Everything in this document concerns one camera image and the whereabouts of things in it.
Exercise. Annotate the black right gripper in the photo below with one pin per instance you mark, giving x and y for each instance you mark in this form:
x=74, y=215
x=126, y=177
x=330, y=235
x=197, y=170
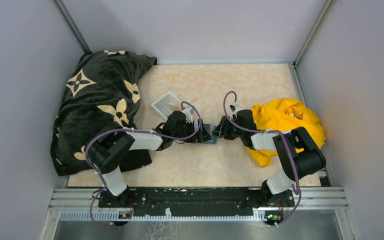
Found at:
x=222, y=128

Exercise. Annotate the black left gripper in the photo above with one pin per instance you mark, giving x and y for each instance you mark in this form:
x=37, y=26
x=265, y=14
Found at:
x=201, y=137

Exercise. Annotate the blue leather card holder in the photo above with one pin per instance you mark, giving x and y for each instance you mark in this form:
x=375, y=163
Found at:
x=204, y=135

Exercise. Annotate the white plastic card tray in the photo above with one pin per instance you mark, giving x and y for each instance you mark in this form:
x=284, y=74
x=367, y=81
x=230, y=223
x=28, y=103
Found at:
x=167, y=104

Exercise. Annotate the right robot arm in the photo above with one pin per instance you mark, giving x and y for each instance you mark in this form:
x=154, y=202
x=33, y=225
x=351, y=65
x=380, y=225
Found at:
x=298, y=153

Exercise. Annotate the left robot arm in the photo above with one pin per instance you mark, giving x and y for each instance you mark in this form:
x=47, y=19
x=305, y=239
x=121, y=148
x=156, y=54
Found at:
x=116, y=145

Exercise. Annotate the yellow cloth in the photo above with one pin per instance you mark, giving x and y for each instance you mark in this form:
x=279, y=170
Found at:
x=286, y=114

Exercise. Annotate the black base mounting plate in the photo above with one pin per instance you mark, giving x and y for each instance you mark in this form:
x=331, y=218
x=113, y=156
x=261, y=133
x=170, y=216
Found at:
x=194, y=201

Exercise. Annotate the black floral blanket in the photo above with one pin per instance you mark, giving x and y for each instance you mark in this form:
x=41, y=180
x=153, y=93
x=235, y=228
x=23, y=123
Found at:
x=102, y=90

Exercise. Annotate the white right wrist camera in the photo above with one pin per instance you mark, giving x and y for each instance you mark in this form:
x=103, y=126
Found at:
x=235, y=108

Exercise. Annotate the aluminium frame rail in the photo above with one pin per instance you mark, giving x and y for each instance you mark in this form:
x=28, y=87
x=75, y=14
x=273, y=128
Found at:
x=82, y=204

